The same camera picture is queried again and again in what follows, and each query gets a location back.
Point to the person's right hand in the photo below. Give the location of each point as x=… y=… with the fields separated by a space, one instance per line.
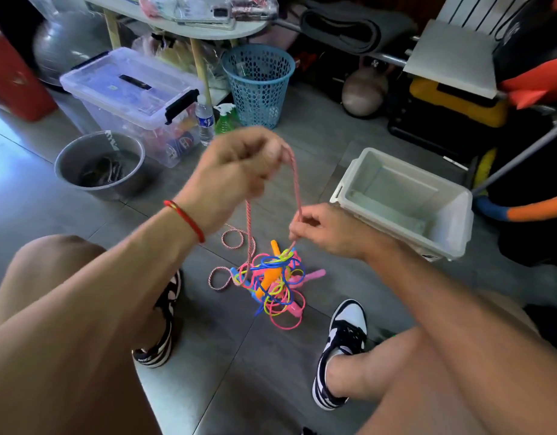
x=337 y=231

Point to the person's left hand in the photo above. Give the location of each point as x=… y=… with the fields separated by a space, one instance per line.
x=229 y=172

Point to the white plastic bin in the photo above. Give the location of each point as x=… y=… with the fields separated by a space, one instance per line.
x=414 y=181

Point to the person's left forearm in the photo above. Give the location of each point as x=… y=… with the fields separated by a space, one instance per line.
x=70 y=339

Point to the person's right forearm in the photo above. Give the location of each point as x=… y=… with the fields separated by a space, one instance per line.
x=478 y=339

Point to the person's right leg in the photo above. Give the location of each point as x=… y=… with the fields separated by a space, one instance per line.
x=405 y=376

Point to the person's leg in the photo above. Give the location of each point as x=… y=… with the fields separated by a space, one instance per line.
x=405 y=376
x=43 y=285

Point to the person's left leg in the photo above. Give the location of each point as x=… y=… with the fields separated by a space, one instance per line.
x=43 y=285

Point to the green spray bottle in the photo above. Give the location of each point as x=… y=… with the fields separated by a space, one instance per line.
x=226 y=117

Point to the small plastic water bottle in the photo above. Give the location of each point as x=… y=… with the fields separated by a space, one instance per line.
x=206 y=122

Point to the blue mesh plastic basket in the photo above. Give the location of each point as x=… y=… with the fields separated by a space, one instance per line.
x=258 y=86

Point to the black white right shoe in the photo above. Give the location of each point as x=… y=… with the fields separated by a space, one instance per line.
x=344 y=326

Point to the black white shoe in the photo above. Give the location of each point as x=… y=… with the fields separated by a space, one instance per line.
x=344 y=326
x=161 y=344

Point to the brown ball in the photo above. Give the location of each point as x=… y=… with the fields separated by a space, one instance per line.
x=364 y=92

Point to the clear bin with black latches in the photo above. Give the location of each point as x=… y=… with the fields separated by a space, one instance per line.
x=111 y=81

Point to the grey metal basin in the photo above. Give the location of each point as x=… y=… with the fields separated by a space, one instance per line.
x=67 y=163

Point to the clear plastic bag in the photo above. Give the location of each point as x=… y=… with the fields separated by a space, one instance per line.
x=251 y=6

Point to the yellow black case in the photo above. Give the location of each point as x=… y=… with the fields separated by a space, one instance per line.
x=458 y=102

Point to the pink white packet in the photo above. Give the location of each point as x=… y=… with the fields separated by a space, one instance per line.
x=158 y=4

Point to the black white left shoe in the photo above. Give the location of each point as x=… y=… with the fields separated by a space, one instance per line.
x=161 y=344

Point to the grey folded mat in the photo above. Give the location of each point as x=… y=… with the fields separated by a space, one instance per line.
x=355 y=30

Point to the white round table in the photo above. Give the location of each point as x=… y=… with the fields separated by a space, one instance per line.
x=124 y=9

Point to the white metal pole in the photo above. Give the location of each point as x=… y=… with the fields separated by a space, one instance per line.
x=523 y=156

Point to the navy patterned shorts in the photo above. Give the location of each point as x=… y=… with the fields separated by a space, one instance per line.
x=308 y=431

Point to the multicoloured hula hoop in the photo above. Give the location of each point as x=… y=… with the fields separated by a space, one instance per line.
x=541 y=210

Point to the grey exercise ball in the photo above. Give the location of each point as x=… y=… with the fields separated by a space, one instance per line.
x=65 y=45

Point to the grey flat board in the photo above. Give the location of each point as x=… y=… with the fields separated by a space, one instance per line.
x=452 y=59

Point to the red bag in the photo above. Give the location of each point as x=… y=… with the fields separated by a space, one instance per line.
x=16 y=81

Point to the black red inflatable toy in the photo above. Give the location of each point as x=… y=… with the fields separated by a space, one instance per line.
x=536 y=68

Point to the white radiator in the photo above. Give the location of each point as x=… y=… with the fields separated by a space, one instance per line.
x=478 y=9

